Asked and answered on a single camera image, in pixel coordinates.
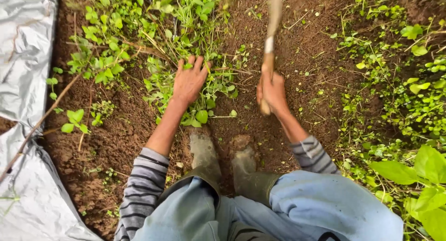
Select small green weed seedling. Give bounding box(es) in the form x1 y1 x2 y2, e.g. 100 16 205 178
61 109 90 134

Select light blue trousers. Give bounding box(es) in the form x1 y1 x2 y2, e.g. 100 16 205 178
132 170 404 241

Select silver plastic mulch sheet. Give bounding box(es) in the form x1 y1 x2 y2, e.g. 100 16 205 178
0 0 103 241

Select person's right hand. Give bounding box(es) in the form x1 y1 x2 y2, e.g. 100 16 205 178
256 68 290 117

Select wooden handled hoe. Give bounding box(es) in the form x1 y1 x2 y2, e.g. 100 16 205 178
259 0 285 116

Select patch of green weeds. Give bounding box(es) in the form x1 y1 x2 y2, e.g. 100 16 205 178
328 0 446 241

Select person's left hand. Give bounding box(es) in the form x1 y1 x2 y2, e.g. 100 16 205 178
172 55 212 105

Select long thin brown stick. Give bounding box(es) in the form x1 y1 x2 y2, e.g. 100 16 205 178
0 72 82 183

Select clump of green weeds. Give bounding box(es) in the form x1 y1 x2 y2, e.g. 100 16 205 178
66 0 251 127

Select muddy green rubber boot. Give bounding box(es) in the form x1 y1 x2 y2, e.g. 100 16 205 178
231 146 282 206
158 132 223 203

